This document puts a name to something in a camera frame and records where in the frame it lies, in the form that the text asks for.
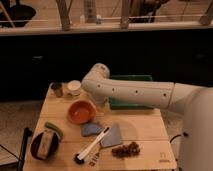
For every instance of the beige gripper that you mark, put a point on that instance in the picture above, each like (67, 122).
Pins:
(100, 105)

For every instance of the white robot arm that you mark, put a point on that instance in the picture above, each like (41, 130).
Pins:
(195, 103)

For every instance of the red bowl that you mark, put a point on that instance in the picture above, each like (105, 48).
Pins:
(81, 111)

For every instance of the green plastic tray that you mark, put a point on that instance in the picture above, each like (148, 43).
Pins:
(116, 104)

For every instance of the blue sponge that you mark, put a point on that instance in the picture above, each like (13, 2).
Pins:
(91, 128)

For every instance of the white cup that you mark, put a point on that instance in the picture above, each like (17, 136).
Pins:
(74, 87)

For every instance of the blue cloth piece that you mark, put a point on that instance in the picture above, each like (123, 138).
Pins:
(113, 137)

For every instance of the dark grape bunch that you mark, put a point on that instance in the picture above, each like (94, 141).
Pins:
(129, 150)

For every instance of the green cucumber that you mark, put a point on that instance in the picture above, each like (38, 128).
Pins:
(54, 128)

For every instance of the white black dish brush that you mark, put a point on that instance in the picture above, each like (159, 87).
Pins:
(79, 158)

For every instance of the beige wrapped bar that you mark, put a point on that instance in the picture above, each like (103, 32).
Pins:
(45, 144)

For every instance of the black chair frame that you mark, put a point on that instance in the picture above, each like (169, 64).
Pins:
(20, 159)

